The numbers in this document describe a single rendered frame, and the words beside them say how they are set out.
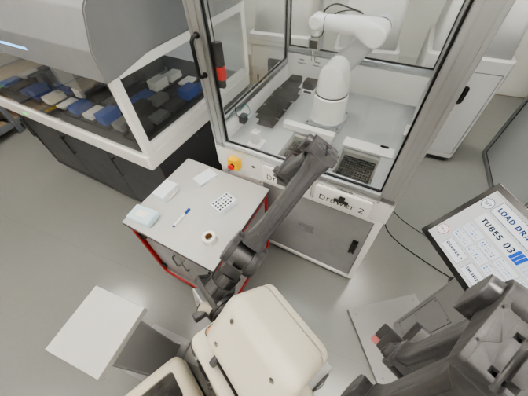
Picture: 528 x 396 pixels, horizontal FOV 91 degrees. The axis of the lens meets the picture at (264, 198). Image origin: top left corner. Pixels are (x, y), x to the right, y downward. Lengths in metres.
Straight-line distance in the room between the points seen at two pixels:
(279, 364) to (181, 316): 1.60
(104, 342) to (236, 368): 0.85
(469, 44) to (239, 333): 0.91
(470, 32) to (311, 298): 1.68
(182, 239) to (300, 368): 1.02
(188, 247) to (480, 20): 1.34
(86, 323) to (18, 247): 1.78
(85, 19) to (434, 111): 1.34
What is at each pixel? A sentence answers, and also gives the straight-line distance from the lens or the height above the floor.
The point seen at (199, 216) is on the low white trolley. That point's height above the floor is 0.76.
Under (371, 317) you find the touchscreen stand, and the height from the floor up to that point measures 0.04.
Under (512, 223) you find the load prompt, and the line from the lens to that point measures 1.23.
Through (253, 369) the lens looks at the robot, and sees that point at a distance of 0.57.
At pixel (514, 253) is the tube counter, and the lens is 1.21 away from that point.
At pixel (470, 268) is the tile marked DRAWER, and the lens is 1.23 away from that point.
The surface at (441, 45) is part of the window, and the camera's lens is 0.98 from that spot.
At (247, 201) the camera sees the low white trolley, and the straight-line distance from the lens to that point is 1.50.
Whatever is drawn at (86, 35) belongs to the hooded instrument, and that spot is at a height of 1.56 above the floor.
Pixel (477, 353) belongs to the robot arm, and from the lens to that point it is 0.38.
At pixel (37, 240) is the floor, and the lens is 3.05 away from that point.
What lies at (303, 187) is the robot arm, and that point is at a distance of 0.69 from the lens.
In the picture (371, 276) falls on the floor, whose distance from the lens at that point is 2.20.
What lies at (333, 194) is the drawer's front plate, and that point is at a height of 0.90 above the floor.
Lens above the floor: 1.92
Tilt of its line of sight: 51 degrees down
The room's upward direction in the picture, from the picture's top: 3 degrees counter-clockwise
